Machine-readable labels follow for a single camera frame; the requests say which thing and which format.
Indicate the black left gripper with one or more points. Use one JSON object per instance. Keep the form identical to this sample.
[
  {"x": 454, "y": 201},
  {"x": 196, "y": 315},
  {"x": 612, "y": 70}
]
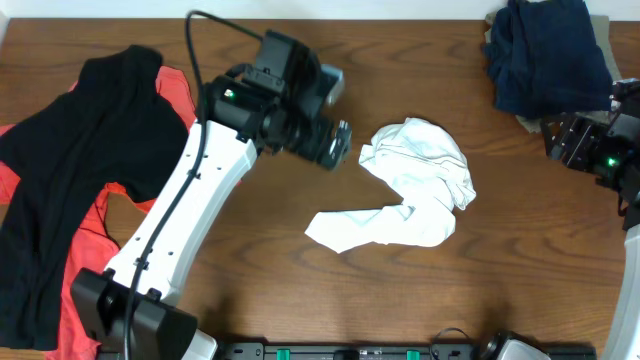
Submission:
[{"x": 335, "y": 145}]

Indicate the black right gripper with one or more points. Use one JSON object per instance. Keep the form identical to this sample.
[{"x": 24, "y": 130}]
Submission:
[{"x": 558, "y": 138}]

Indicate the white t-shirt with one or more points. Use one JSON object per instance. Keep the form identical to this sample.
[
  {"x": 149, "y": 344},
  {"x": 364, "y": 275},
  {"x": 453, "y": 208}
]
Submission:
[{"x": 420, "y": 162}]

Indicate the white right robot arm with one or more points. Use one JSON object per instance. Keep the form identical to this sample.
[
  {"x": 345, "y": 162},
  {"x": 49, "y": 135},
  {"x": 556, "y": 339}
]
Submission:
[{"x": 623, "y": 338}]

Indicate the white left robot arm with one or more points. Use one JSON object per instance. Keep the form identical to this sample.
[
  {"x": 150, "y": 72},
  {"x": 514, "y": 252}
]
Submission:
[{"x": 275, "y": 103}]

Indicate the dark navy folded garment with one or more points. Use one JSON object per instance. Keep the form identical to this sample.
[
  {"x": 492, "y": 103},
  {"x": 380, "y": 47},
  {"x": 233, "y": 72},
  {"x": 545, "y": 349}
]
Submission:
[{"x": 544, "y": 60}]

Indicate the grey-beige folded garment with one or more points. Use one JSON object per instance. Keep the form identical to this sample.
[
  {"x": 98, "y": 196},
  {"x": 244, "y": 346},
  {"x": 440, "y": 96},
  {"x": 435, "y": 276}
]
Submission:
[{"x": 601, "y": 27}]

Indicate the black t-shirt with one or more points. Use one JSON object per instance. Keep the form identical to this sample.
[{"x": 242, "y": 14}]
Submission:
[{"x": 113, "y": 127}]

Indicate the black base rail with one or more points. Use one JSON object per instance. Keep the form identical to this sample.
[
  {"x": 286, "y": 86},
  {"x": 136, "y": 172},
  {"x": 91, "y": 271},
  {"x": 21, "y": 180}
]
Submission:
[{"x": 350, "y": 351}]

